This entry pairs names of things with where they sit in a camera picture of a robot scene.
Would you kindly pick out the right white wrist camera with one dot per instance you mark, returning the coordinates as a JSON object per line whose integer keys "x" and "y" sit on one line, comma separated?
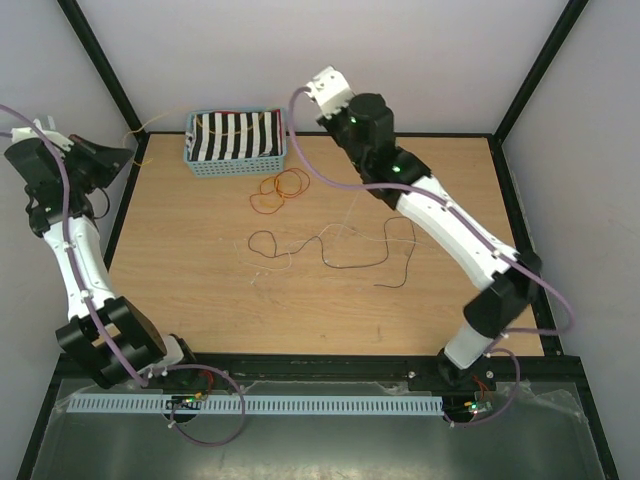
{"x": 330, "y": 91}

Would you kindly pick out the white zip tie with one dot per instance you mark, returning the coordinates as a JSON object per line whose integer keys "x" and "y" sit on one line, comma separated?
{"x": 347, "y": 215}

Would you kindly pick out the light blue plastic basket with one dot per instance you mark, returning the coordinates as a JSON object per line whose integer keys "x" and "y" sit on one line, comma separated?
{"x": 266, "y": 165}

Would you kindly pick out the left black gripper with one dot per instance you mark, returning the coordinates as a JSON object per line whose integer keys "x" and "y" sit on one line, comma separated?
{"x": 111, "y": 160}

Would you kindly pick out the black white striped cloth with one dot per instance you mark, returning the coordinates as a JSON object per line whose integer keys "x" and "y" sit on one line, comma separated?
{"x": 203, "y": 137}

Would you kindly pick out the black enclosure frame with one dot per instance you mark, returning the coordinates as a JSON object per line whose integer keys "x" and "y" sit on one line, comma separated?
{"x": 554, "y": 365}

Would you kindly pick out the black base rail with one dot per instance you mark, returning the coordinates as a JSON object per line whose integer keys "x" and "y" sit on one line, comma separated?
{"x": 421, "y": 373}

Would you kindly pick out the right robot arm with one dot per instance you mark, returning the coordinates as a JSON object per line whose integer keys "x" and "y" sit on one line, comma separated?
{"x": 363, "y": 126}

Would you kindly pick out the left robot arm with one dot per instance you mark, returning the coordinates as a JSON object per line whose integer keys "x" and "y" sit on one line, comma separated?
{"x": 106, "y": 335}

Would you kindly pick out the light blue slotted cable duct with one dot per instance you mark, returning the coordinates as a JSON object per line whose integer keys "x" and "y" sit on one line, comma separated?
{"x": 256, "y": 405}

